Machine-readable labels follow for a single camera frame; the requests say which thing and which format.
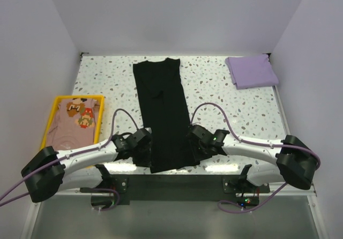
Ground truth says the black t-shirt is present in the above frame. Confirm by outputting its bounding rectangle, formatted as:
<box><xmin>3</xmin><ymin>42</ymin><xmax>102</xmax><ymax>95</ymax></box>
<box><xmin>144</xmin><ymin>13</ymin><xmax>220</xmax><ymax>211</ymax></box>
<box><xmin>133</xmin><ymin>58</ymin><xmax>199</xmax><ymax>173</ymax></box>

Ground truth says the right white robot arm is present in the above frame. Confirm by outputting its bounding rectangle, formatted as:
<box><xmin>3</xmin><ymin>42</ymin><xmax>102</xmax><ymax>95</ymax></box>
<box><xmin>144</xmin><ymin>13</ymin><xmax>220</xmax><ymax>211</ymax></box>
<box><xmin>187</xmin><ymin>125</ymin><xmax>320</xmax><ymax>192</ymax></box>

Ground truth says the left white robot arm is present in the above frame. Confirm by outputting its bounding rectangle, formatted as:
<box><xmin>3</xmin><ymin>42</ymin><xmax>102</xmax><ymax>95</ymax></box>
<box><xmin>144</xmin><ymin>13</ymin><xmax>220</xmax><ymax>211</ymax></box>
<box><xmin>21</xmin><ymin>128</ymin><xmax>152</xmax><ymax>203</ymax></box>

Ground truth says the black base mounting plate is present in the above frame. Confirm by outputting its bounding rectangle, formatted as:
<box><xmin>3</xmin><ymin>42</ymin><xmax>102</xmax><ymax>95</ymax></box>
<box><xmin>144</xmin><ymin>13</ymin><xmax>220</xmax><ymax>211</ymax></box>
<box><xmin>80</xmin><ymin>175</ymin><xmax>270</xmax><ymax>207</ymax></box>

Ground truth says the yellow plastic bin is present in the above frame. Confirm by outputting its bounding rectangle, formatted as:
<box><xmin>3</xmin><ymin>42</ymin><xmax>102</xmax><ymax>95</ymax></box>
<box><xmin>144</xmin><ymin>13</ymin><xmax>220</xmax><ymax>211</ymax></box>
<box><xmin>39</xmin><ymin>95</ymin><xmax>106</xmax><ymax>148</ymax></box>

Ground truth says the pink printed t-shirt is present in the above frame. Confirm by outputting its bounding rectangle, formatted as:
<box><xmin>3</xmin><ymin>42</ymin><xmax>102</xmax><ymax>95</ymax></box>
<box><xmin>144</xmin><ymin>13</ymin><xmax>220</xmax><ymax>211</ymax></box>
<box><xmin>47</xmin><ymin>97</ymin><xmax>101</xmax><ymax>149</ymax></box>

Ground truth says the folded purple t-shirt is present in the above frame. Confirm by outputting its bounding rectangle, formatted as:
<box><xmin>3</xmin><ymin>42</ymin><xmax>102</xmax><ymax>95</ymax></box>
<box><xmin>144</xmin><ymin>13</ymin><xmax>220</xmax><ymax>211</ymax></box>
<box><xmin>225</xmin><ymin>54</ymin><xmax>279</xmax><ymax>89</ymax></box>

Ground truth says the aluminium extrusion rail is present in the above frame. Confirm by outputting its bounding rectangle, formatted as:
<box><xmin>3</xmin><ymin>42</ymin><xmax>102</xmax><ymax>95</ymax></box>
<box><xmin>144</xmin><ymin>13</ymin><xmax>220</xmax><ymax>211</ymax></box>
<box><xmin>269</xmin><ymin>183</ymin><xmax>317</xmax><ymax>196</ymax></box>

